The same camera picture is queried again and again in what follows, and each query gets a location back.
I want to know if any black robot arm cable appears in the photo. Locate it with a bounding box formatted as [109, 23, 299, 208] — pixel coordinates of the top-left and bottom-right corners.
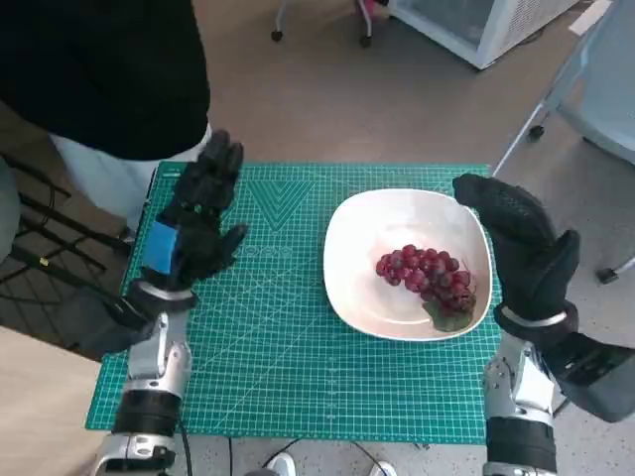
[177, 420, 193, 476]

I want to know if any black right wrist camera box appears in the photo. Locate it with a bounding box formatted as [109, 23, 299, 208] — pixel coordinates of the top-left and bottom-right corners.
[545, 330, 635, 423]

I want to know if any white glass-front cabinet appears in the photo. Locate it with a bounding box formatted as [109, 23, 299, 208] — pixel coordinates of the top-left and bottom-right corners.
[389, 0, 581, 70]

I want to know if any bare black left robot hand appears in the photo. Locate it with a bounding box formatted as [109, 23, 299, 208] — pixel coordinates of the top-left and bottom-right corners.
[141, 129, 249, 295]

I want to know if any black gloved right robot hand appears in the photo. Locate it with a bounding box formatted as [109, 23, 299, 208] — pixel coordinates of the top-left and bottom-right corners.
[451, 173, 581, 323]

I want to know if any light blue wheeled chair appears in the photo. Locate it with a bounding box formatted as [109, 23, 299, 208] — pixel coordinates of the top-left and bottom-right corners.
[490, 0, 635, 285]

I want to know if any black wire rack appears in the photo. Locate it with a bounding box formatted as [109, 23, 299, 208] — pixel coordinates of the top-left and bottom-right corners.
[0, 156, 135, 351]

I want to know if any white square plate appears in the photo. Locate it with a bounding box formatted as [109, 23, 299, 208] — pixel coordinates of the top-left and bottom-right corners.
[322, 187, 493, 341]

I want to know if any grey rounded seat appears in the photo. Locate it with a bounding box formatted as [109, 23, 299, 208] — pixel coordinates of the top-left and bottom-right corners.
[0, 158, 22, 264]

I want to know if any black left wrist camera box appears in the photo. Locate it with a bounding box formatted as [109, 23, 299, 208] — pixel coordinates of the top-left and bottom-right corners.
[63, 287, 161, 357]

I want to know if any red toy grape bunch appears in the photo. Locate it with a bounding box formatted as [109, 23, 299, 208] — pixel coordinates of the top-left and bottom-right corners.
[375, 243, 478, 332]

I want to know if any green cutting mat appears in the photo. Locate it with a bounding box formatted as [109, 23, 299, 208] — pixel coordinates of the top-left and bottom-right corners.
[83, 162, 496, 445]

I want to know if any office chair with castors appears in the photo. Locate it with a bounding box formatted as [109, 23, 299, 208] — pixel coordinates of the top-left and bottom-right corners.
[271, 0, 379, 49]

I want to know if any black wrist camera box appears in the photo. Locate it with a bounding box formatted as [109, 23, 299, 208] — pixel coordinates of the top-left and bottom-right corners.
[545, 330, 635, 423]
[63, 287, 161, 357]

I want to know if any person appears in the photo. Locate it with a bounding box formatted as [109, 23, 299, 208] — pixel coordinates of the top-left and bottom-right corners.
[0, 0, 215, 237]

